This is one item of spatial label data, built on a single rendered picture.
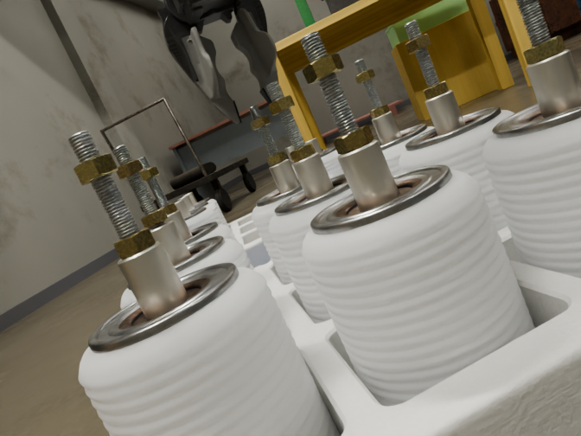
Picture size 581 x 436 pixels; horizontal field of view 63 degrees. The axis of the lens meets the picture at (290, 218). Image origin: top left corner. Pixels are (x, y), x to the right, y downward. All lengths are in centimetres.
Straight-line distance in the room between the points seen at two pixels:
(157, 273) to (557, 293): 19
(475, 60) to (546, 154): 340
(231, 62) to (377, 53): 217
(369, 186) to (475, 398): 10
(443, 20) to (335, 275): 348
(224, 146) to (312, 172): 478
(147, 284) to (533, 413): 17
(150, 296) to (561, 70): 24
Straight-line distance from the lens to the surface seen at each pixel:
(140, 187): 35
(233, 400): 21
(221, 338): 20
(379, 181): 24
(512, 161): 27
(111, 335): 23
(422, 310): 22
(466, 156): 36
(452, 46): 364
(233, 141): 509
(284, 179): 46
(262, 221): 45
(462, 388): 21
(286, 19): 744
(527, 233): 29
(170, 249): 34
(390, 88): 726
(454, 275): 22
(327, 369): 27
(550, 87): 29
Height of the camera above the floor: 30
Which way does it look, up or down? 9 degrees down
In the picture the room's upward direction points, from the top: 25 degrees counter-clockwise
